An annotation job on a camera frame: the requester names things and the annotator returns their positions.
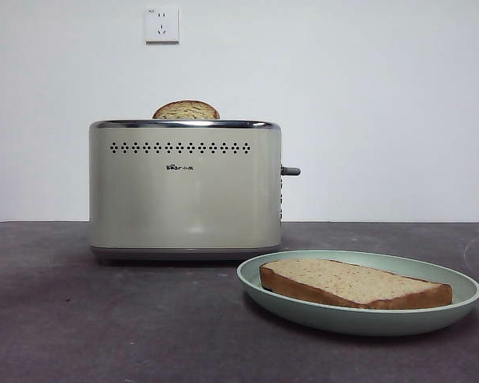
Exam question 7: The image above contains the large square bread slice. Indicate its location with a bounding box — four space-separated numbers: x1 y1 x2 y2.
259 258 453 310

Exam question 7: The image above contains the pale green shallow plate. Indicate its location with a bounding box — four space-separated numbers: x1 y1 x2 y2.
236 249 479 338

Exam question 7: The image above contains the cream two-slot toaster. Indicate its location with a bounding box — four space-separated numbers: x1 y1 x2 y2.
89 118 303 267

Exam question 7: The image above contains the round-topped toasted bread slice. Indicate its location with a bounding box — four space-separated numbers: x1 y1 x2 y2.
152 100 221 120

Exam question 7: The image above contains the white wall power socket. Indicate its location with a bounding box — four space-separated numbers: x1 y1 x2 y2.
144 6 180 45

